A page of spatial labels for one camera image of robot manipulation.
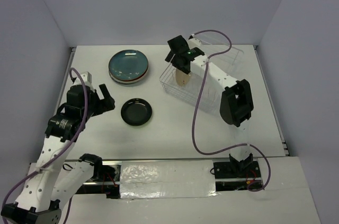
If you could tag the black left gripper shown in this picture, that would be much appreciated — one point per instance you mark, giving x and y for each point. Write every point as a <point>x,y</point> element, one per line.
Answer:
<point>104,105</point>

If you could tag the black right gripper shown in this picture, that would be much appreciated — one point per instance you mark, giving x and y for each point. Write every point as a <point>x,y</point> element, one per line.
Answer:
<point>174,61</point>

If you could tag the beige brown-rimmed plate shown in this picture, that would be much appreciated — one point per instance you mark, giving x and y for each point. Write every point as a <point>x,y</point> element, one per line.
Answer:
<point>182,78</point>

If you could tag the red plate with teal flower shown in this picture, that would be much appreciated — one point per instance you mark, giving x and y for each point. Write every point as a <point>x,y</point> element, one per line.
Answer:
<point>126,82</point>

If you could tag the black plate with white line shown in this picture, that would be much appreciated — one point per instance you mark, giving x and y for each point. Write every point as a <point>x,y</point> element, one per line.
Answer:
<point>136,112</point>

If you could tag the white plate with red back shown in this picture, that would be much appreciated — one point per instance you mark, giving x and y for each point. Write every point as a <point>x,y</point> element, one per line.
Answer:
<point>135,78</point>

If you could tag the teal glazed brown-rimmed plate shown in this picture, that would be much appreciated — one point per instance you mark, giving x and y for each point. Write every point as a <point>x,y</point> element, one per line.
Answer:
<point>128,64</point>

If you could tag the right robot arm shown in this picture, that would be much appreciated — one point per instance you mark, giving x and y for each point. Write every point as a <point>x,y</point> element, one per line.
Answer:
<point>236,101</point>

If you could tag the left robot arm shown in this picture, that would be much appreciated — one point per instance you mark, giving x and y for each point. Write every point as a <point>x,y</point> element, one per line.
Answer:
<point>44,196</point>

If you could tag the silver foil covered panel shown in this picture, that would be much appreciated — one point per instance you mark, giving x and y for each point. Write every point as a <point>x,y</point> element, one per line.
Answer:
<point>167,179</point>

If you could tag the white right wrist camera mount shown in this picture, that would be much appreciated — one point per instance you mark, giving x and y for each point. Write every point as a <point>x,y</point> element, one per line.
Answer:
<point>193,41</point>

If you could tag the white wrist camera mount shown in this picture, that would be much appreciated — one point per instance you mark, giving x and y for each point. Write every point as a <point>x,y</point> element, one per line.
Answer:
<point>86,78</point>
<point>193,41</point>

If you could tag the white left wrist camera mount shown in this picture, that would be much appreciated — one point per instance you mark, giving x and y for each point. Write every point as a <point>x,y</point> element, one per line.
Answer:
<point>86,78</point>

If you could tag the white wire dish rack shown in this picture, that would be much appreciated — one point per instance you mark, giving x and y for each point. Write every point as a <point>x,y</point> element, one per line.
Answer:
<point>210,100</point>

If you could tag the black metal base rail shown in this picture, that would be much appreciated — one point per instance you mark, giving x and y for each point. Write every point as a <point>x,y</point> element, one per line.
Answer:
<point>225,179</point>

